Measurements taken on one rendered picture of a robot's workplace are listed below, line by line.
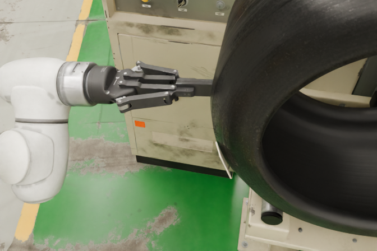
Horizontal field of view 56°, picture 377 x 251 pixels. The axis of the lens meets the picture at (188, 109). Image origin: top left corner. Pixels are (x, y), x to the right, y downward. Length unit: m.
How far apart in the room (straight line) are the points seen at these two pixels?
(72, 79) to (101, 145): 1.39
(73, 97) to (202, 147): 1.06
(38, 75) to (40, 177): 0.19
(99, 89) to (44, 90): 0.11
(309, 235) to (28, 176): 0.62
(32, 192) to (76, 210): 1.13
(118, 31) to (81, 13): 1.87
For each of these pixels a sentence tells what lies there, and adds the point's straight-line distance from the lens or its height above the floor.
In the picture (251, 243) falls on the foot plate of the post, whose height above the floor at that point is 0.01.
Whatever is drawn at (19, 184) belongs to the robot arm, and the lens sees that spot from 0.76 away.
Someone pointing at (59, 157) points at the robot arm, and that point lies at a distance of 0.75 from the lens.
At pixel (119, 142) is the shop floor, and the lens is 2.06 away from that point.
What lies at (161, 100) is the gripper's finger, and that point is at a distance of 0.64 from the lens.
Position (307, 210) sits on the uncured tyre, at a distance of 0.70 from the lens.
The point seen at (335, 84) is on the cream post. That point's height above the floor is 0.97.
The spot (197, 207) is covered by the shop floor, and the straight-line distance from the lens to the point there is 1.80.
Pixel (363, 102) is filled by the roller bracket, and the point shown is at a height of 0.95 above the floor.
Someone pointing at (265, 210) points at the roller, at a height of 0.92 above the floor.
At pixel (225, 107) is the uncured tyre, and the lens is 0.53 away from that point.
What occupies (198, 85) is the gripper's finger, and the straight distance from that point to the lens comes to 0.64.
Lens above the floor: 1.59
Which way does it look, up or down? 46 degrees down
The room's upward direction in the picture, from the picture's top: straight up
